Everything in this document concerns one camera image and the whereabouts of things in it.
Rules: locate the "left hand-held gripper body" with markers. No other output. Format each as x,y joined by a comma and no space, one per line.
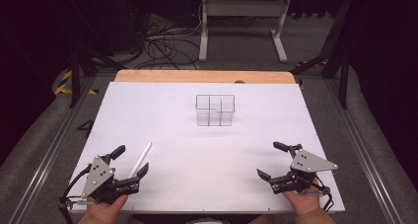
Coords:
98,173

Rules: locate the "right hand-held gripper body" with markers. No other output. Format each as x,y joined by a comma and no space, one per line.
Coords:
309,163

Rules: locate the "white plastic tube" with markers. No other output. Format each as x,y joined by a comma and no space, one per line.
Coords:
142,158

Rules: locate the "clear acrylic organizer box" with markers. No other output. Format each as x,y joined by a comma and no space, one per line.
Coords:
215,110

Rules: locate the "person's right hand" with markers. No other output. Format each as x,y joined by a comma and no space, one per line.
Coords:
304,202

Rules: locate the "person's left hand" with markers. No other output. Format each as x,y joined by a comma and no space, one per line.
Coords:
105,212

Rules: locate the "white table board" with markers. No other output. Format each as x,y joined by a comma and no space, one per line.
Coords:
203,171

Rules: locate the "yellow black hazard tape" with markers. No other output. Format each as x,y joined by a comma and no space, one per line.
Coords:
64,86

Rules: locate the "black metal stand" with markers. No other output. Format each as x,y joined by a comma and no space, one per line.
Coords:
340,62
76,72

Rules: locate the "aluminium floor rail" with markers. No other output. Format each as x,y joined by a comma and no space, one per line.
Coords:
361,145
49,155

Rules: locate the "white metal desk frame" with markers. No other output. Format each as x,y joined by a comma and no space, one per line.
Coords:
243,8

